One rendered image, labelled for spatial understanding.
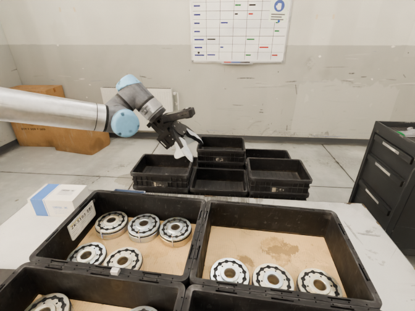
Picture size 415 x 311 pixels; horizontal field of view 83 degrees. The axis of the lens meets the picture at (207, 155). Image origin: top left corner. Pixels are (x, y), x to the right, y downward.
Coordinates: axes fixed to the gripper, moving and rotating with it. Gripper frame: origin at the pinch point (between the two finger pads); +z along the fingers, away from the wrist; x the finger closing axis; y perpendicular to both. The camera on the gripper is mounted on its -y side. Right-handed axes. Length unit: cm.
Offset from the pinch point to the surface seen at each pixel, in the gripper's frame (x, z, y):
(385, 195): -72, 110, -37
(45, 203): 9, -27, 66
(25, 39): -217, -234, 186
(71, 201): 8, -20, 56
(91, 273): 44.2, -1.7, 18.7
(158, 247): 25.8, 10.5, 20.0
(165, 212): 14.4, 6.3, 18.7
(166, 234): 22.9, 9.6, 16.8
